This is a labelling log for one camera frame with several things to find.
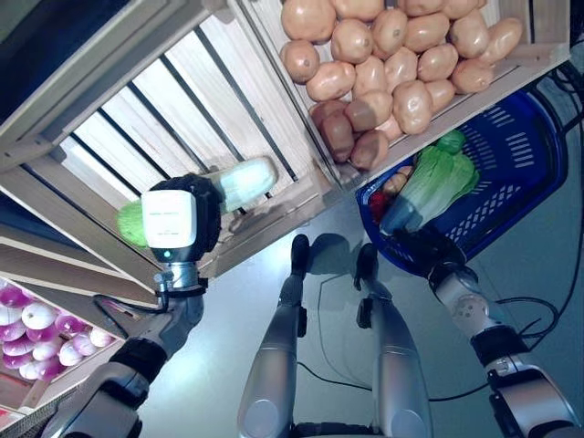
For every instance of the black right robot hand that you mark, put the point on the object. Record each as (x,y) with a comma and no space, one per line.
(433,255)

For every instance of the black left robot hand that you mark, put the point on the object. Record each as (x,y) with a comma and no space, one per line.
(169,223)

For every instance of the blue plastic shopping basket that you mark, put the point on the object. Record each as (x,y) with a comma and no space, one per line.
(515,150)

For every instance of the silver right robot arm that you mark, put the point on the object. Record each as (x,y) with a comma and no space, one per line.
(465,305)

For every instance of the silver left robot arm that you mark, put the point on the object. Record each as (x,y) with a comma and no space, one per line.
(178,315)

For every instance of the red bell pepper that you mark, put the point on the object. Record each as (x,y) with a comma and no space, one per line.
(376,205)

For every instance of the tan ginger root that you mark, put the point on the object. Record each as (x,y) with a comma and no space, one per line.
(397,179)

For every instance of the wooden display shelf rack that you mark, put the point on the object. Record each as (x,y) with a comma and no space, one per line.
(68,274)

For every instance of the tan potato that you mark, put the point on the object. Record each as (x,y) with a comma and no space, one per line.
(330,81)
(426,32)
(499,41)
(337,132)
(390,32)
(369,109)
(420,4)
(352,40)
(438,61)
(472,75)
(369,148)
(440,93)
(461,4)
(356,7)
(400,68)
(326,109)
(370,75)
(390,128)
(412,107)
(308,18)
(470,32)
(299,61)

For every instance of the purple white onion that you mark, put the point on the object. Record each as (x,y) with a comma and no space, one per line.
(101,336)
(29,370)
(38,315)
(18,347)
(70,353)
(50,368)
(7,315)
(11,330)
(13,296)
(16,361)
(68,325)
(84,343)
(41,334)
(45,350)

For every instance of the wide slatted wooden crate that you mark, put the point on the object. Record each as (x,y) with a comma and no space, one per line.
(191,82)

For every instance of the black silver robot pelvis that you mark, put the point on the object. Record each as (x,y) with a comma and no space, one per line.
(333,431)

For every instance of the wooden potato crate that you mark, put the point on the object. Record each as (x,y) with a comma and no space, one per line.
(524,73)

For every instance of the wooden onion crate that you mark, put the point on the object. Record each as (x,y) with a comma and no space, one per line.
(32,392)

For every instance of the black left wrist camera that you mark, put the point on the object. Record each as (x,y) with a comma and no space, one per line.
(162,282)

